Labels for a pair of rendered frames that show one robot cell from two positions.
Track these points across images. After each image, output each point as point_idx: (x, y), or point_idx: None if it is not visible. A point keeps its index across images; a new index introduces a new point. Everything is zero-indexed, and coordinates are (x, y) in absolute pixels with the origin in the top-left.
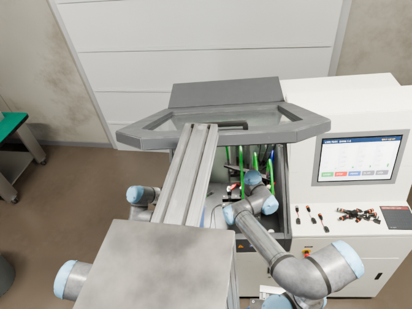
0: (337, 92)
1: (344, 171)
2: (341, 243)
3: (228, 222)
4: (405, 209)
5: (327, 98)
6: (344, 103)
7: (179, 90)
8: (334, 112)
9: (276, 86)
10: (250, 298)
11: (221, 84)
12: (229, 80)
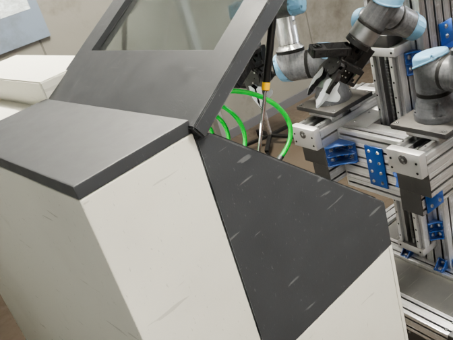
0: (11, 76)
1: None
2: None
3: (305, 0)
4: None
5: (34, 71)
6: (40, 63)
7: (101, 158)
8: (67, 56)
9: (0, 122)
10: (334, 112)
11: (27, 149)
12: (0, 155)
